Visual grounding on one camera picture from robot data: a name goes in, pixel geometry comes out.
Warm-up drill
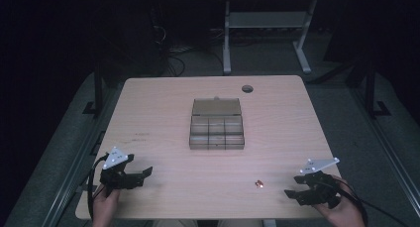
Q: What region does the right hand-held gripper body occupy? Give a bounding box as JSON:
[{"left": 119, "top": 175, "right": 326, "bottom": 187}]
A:
[{"left": 298, "top": 157, "right": 342, "bottom": 210}]

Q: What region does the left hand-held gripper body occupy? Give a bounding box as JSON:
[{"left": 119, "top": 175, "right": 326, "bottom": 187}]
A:
[{"left": 99, "top": 146, "right": 136, "bottom": 190}]

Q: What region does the person's left hand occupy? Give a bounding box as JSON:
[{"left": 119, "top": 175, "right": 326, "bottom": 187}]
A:
[{"left": 91, "top": 184, "right": 122, "bottom": 227}]

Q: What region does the person's right hand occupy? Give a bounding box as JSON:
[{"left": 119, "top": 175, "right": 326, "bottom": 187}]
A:
[{"left": 312, "top": 175, "right": 367, "bottom": 227}]

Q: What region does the clear plastic compartment box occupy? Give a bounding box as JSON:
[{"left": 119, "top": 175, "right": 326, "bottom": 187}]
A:
[{"left": 188, "top": 96, "right": 246, "bottom": 151}]

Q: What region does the black metal stand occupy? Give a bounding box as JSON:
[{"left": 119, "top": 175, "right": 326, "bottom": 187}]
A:
[
  {"left": 362, "top": 55, "right": 392, "bottom": 120},
  {"left": 81, "top": 59, "right": 107, "bottom": 118}
]

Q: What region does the white metal stand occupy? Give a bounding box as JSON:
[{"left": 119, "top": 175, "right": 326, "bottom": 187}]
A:
[{"left": 222, "top": 0, "right": 319, "bottom": 76}]

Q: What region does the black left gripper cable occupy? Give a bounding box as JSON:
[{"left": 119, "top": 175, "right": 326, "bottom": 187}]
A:
[{"left": 86, "top": 153, "right": 111, "bottom": 221}]

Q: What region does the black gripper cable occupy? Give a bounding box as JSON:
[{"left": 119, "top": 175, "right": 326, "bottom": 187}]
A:
[
  {"left": 336, "top": 178, "right": 412, "bottom": 227},
  {"left": 86, "top": 153, "right": 111, "bottom": 221}
]

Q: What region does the grey metal floor rail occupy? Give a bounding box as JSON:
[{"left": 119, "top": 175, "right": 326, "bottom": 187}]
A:
[
  {"left": 41, "top": 84, "right": 128, "bottom": 227},
  {"left": 348, "top": 86, "right": 420, "bottom": 220}
]

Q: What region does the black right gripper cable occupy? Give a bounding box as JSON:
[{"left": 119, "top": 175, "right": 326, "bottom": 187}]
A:
[{"left": 336, "top": 178, "right": 412, "bottom": 227}]

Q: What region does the tangle of dark floor cables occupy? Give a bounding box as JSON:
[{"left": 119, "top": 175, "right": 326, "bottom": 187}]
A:
[{"left": 150, "top": 7, "right": 199, "bottom": 78}]

